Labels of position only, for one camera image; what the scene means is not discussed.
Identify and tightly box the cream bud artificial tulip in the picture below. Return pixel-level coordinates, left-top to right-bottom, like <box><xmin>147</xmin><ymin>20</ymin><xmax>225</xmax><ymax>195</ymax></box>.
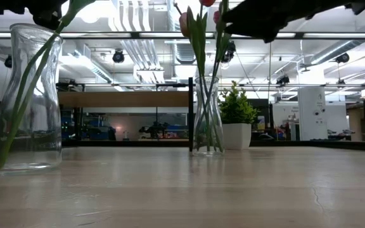
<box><xmin>0</xmin><ymin>0</ymin><xmax>96</xmax><ymax>170</ymax></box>

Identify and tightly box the black table edge rail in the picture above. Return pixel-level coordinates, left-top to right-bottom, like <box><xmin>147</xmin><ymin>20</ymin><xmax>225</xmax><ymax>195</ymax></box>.
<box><xmin>0</xmin><ymin>138</ymin><xmax>365</xmax><ymax>153</ymax></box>

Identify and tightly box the thin hanging cable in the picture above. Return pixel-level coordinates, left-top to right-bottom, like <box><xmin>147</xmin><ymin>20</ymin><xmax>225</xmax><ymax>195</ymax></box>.
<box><xmin>268</xmin><ymin>42</ymin><xmax>272</xmax><ymax>92</ymax></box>

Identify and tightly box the pink artificial tulip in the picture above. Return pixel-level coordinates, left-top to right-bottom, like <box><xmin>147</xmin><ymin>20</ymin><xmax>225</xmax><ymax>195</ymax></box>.
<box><xmin>172</xmin><ymin>1</ymin><xmax>225</xmax><ymax>153</ymax></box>

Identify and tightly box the green plant in white pot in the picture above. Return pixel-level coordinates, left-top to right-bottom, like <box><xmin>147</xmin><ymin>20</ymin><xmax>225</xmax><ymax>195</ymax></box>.
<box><xmin>217</xmin><ymin>80</ymin><xmax>261</xmax><ymax>151</ymax></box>

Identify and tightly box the small clear glass vase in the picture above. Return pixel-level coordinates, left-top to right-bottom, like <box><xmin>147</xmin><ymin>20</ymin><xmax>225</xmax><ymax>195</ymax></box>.
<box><xmin>191</xmin><ymin>75</ymin><xmax>226</xmax><ymax>157</ymax></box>

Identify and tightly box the silver ventilation duct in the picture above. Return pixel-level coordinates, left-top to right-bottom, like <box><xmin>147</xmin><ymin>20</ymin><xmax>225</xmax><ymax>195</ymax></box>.
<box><xmin>166</xmin><ymin>0</ymin><xmax>212</xmax><ymax>65</ymax></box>

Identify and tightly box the large clear glass vase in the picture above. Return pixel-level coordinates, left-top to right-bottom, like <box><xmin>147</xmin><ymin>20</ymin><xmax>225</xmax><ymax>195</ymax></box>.
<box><xmin>0</xmin><ymin>22</ymin><xmax>65</xmax><ymax>175</ymax></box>

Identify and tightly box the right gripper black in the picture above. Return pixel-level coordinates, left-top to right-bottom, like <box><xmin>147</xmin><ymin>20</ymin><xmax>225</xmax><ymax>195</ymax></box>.
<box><xmin>222</xmin><ymin>0</ymin><xmax>365</xmax><ymax>44</ymax></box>

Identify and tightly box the black overhead frame beam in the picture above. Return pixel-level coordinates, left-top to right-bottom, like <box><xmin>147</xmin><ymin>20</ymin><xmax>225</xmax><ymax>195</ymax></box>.
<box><xmin>0</xmin><ymin>31</ymin><xmax>365</xmax><ymax>40</ymax></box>

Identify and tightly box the orange artificial tulip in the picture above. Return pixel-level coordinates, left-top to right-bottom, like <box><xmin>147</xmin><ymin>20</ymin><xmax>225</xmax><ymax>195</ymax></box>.
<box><xmin>196</xmin><ymin>0</ymin><xmax>233</xmax><ymax>153</ymax></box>

